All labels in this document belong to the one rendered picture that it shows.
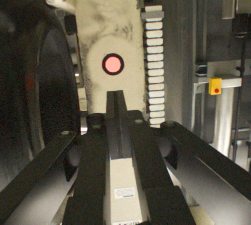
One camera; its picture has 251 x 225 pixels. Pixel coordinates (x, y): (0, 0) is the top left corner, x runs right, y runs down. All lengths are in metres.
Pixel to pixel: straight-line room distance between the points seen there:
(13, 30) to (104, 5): 0.17
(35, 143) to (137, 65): 0.24
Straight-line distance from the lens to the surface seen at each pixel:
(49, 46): 0.79
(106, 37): 0.46
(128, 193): 0.60
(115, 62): 0.46
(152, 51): 0.48
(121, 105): 0.17
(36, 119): 0.38
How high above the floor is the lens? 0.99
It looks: 17 degrees up
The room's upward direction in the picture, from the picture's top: 176 degrees clockwise
